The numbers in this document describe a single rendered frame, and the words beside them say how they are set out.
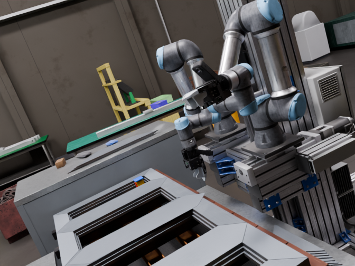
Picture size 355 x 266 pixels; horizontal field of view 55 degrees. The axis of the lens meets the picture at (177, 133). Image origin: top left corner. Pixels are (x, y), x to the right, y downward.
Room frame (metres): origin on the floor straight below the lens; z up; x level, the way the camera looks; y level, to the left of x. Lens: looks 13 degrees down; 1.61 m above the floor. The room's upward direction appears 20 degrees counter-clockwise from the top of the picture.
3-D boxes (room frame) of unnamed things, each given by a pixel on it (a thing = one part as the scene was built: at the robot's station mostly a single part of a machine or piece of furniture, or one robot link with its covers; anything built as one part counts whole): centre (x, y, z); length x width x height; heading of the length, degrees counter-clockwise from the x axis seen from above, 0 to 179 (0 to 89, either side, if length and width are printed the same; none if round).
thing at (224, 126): (2.04, -0.29, 1.09); 0.15 x 0.15 x 0.10
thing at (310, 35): (9.48, -4.38, 0.68); 0.76 x 0.62 x 1.36; 104
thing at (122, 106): (7.88, 0.58, 0.90); 1.37 x 1.22 x 1.80; 14
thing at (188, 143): (1.70, -0.04, 1.14); 0.08 x 0.08 x 0.05
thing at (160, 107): (5.71, 0.60, 0.42); 2.42 x 0.93 x 0.85; 103
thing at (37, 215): (2.35, 0.54, 0.50); 1.30 x 0.04 x 1.01; 110
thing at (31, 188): (2.61, 0.64, 1.03); 1.30 x 0.60 x 0.04; 110
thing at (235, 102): (1.30, -0.28, 1.34); 0.11 x 0.08 x 0.11; 40
